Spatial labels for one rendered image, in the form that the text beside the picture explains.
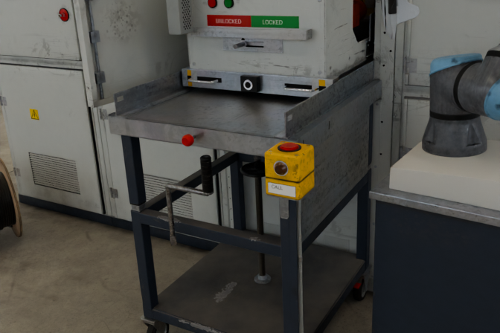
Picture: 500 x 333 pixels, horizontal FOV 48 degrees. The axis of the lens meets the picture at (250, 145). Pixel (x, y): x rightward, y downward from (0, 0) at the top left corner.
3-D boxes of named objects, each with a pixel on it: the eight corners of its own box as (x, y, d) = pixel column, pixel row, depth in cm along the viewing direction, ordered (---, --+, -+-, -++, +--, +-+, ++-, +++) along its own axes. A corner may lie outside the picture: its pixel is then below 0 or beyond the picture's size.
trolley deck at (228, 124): (298, 162, 141) (297, 139, 139) (110, 133, 170) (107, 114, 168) (381, 97, 196) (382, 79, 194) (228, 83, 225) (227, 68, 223)
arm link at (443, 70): (457, 100, 145) (457, 47, 141) (497, 110, 133) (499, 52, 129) (418, 108, 141) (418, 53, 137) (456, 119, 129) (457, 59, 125)
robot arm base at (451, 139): (489, 140, 143) (491, 102, 141) (484, 159, 131) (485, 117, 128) (428, 137, 150) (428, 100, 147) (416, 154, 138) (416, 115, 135)
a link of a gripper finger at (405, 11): (421, 37, 105) (420, -14, 103) (389, 40, 106) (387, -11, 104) (417, 36, 109) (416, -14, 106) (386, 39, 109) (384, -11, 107)
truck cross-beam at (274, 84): (332, 99, 167) (332, 79, 165) (182, 85, 192) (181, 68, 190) (338, 95, 171) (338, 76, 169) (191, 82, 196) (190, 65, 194)
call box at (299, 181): (299, 202, 116) (298, 156, 113) (265, 195, 120) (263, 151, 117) (315, 188, 123) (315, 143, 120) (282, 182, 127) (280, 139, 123)
